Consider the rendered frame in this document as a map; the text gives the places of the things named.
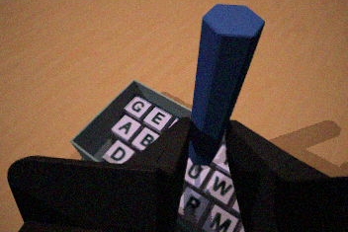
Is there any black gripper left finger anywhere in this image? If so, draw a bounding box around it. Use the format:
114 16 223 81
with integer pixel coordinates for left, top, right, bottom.
7 116 191 232

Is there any grey keyboard with white letter keys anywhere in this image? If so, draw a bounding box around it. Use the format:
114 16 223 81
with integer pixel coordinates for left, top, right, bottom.
69 78 244 232

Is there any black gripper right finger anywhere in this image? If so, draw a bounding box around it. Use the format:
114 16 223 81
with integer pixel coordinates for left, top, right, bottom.
225 119 348 232

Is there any blue stylus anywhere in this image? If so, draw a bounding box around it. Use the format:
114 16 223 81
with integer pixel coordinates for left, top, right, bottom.
188 4 265 171

